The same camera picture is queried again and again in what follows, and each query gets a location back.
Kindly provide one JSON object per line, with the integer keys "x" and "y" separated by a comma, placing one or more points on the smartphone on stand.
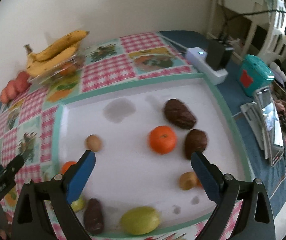
{"x": 271, "y": 129}

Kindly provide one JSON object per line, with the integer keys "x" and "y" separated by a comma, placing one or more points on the dark brown avocado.
{"x": 196, "y": 141}
{"x": 93, "y": 217}

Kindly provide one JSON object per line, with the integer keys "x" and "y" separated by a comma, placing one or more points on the lower yellow banana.
{"x": 37, "y": 68}

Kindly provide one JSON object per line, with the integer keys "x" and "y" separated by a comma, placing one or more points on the yellow banana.
{"x": 37, "y": 68}
{"x": 58, "y": 46}

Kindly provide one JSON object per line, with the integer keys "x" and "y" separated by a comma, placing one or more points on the clear plastic fruit container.
{"x": 53, "y": 75}

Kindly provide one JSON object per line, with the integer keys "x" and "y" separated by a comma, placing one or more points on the small orange tangerine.
{"x": 199, "y": 185}

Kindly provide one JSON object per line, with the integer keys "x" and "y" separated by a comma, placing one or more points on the green guava fruit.
{"x": 79, "y": 204}
{"x": 140, "y": 220}

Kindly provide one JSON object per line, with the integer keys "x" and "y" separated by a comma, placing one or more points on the small brown longan fruit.
{"x": 94, "y": 143}

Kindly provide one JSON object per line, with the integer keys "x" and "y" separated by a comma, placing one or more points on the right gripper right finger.
{"x": 255, "y": 220}

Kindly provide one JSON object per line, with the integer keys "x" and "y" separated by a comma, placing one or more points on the black power adapter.
{"x": 218, "y": 54}

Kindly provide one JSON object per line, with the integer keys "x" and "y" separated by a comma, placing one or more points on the white phone stand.
{"x": 251, "y": 114}

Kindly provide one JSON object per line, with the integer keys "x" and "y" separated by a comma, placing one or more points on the large orange tangerine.
{"x": 162, "y": 140}

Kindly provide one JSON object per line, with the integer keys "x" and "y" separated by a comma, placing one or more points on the teal plastic box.
{"x": 254, "y": 74}

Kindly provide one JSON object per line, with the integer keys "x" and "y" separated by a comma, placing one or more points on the small pale red apple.
{"x": 4, "y": 97}

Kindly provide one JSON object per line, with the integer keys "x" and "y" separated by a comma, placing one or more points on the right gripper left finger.
{"x": 31, "y": 220}

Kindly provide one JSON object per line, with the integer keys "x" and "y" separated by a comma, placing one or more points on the white tray with teal rim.
{"x": 128, "y": 173}

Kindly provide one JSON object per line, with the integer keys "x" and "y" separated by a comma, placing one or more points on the middle red apple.
{"x": 11, "y": 90}

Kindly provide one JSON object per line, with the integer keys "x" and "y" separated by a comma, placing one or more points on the orange fruit in container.
{"x": 68, "y": 69}

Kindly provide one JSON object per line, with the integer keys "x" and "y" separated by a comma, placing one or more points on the brown round longan fruit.
{"x": 188, "y": 180}

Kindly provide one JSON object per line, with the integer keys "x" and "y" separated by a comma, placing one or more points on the upper yellow banana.
{"x": 58, "y": 46}

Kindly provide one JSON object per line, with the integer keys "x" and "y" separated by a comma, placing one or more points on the white wooden furniture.
{"x": 256, "y": 27}

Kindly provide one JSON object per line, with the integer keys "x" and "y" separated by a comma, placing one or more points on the pink checkered fruit tablecloth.
{"x": 134, "y": 61}

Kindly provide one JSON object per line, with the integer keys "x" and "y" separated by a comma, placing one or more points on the large red apple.
{"x": 21, "y": 82}

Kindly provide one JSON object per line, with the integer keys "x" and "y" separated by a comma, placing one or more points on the dark wrinkled avocado on tray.
{"x": 178, "y": 114}

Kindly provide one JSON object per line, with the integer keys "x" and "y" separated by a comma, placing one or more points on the white power strip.
{"x": 197, "y": 57}

